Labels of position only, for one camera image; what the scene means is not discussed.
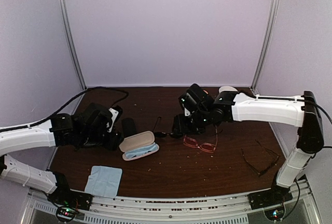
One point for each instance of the pink glasses case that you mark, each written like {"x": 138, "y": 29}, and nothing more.
{"x": 136, "y": 141}

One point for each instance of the left aluminium frame post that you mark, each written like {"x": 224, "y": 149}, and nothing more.
{"x": 70, "y": 43}

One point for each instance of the blue cleaning cloth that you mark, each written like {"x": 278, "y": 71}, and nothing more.
{"x": 141, "y": 151}
{"x": 103, "y": 181}

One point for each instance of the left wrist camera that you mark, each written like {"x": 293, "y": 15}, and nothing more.
{"x": 116, "y": 113}

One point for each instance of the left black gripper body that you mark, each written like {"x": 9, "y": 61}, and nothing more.
{"x": 111, "y": 144}

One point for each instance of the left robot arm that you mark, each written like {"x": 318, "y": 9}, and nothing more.
{"x": 91, "y": 128}

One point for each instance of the pink frame glasses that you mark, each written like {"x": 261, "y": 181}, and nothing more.
{"x": 207, "y": 147}

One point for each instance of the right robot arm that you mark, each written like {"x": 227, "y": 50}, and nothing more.
{"x": 230, "y": 105}

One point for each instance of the black sunglasses dark lenses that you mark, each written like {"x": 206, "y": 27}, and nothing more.
{"x": 164, "y": 134}

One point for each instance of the aluminium frame post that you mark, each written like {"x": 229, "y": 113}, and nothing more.
{"x": 273, "y": 12}
{"x": 70, "y": 43}

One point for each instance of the right aluminium frame post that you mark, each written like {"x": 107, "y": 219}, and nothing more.
{"x": 273, "y": 12}

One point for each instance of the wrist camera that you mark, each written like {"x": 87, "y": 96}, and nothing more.
{"x": 186, "y": 103}
{"x": 116, "y": 113}

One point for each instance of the front aluminium rail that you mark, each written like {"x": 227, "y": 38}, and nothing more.
{"x": 234, "y": 208}

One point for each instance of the white ceramic bowl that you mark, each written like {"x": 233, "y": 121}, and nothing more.
{"x": 227, "y": 88}

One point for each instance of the black glasses case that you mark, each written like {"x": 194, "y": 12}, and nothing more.
{"x": 128, "y": 127}

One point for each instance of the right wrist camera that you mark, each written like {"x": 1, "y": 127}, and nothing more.
{"x": 186, "y": 103}

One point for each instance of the tortoise frame glasses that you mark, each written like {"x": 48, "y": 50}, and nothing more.
{"x": 261, "y": 160}

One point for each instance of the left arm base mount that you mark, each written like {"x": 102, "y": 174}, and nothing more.
{"x": 68, "y": 202}

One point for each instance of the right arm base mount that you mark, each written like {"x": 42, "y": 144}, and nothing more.
{"x": 272, "y": 201}

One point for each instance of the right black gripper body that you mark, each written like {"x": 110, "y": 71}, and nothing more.
{"x": 197, "y": 124}

